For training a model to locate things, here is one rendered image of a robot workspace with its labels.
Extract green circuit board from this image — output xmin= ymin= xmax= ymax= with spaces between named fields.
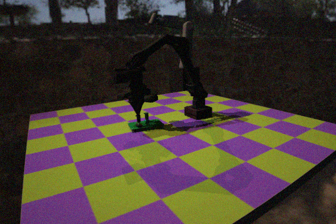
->
xmin=128 ymin=112 xmax=164 ymax=132

